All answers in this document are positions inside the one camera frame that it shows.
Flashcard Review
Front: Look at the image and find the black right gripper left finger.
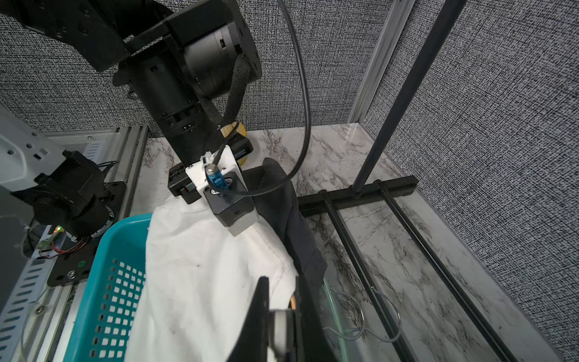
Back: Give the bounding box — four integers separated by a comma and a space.
228, 277, 269, 361

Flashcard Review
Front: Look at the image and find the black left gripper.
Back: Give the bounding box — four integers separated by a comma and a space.
167, 144, 246, 205

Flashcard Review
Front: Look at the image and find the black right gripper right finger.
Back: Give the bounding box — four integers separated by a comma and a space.
295, 275, 336, 361

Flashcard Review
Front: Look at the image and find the mint green hanger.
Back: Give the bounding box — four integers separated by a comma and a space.
322, 278, 403, 361

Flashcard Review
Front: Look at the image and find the white t-shirt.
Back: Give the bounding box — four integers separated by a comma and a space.
125, 198, 297, 361

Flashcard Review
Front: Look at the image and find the dark grey garment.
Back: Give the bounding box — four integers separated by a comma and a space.
242, 158, 327, 300

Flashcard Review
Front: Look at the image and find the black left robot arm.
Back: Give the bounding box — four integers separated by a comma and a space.
1, 1, 262, 203

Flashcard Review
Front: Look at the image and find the yellow bamboo steamer basket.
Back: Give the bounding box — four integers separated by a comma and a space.
228, 124, 253, 166

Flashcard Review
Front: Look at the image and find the black clothes rack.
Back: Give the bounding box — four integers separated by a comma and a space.
316, 0, 517, 361

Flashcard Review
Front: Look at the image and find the teal plastic basket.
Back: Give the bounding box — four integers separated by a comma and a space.
64, 214, 152, 361

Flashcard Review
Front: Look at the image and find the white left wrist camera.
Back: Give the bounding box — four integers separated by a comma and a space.
184, 151, 259, 238

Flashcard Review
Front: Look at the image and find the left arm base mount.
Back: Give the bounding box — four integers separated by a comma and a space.
10, 150, 127, 287

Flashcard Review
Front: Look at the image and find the black camera cable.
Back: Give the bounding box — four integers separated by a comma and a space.
205, 0, 313, 198

